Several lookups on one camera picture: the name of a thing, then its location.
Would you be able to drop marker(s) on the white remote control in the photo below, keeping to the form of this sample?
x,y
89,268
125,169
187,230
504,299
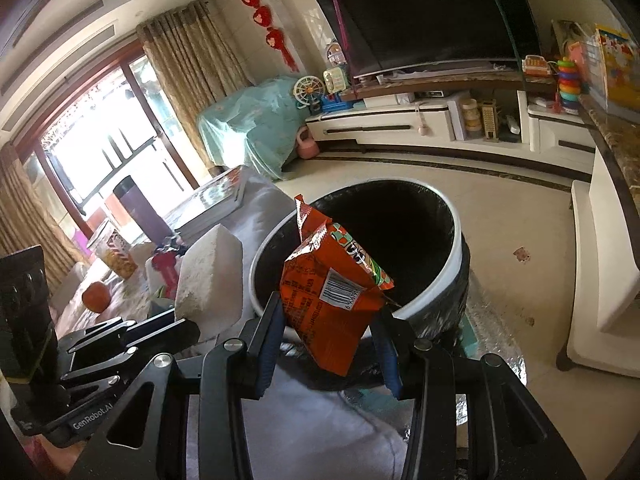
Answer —
x,y
512,125

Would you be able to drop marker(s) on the colourful picture box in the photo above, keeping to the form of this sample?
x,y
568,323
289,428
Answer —
x,y
617,65

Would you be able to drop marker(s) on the toy cash register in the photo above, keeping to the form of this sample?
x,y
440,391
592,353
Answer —
x,y
536,66

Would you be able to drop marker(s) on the toy ferris wheel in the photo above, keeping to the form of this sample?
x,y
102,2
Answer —
x,y
307,91

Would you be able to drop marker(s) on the blue crumpled wrapper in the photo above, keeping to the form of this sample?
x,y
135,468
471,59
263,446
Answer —
x,y
170,246

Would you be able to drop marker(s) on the white television stand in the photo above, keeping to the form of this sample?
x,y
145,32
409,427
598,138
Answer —
x,y
380,130

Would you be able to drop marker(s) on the white marble-topped cabinet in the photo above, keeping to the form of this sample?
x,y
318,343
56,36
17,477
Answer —
x,y
615,240

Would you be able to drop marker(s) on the green toy box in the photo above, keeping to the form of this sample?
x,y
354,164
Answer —
x,y
335,81

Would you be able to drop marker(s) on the black flat television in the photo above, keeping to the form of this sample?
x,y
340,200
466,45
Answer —
x,y
430,15

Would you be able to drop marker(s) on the patterned snack box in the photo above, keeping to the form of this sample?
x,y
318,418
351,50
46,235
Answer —
x,y
117,252

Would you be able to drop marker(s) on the teal cloth furniture cover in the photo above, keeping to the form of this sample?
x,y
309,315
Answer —
x,y
245,125

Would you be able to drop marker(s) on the blue toy vehicle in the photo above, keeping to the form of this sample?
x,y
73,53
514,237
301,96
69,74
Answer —
x,y
335,104

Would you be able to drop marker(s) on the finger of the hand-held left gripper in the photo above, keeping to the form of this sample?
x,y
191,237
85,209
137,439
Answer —
x,y
160,330
100,367

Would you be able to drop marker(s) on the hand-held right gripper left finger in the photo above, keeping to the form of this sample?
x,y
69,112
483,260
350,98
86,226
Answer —
x,y
270,342

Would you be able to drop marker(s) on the orange fruit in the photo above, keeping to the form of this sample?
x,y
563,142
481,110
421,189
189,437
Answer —
x,y
96,296

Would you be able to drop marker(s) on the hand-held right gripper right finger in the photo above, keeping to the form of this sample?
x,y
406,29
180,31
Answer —
x,y
387,355

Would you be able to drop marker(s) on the red hanging wall decoration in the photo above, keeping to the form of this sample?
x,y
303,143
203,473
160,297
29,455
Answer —
x,y
260,15

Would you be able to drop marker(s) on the stacked round containers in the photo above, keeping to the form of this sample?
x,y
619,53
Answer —
x,y
470,117

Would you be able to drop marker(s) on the sliding glass door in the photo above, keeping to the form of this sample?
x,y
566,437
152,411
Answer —
x,y
100,140

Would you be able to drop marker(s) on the orange snack packet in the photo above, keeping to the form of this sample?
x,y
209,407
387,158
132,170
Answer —
x,y
325,305

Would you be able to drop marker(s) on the pink hanging brush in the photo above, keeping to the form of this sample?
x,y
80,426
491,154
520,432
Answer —
x,y
422,125

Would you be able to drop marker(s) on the purple tumbler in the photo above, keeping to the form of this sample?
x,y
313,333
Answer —
x,y
142,210

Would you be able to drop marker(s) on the red and white packet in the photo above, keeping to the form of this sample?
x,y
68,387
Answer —
x,y
162,272

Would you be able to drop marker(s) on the pink plastic toy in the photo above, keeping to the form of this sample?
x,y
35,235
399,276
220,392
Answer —
x,y
581,60

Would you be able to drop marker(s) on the white foam block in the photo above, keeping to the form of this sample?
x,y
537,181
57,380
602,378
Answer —
x,y
210,275

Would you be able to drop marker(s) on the small doll toy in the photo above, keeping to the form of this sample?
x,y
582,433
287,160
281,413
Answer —
x,y
335,55

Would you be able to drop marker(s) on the beige patterned curtain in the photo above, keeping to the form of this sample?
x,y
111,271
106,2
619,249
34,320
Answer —
x,y
30,220
190,75

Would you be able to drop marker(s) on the black white-rimmed trash bin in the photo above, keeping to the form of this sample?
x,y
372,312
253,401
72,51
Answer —
x,y
435,270

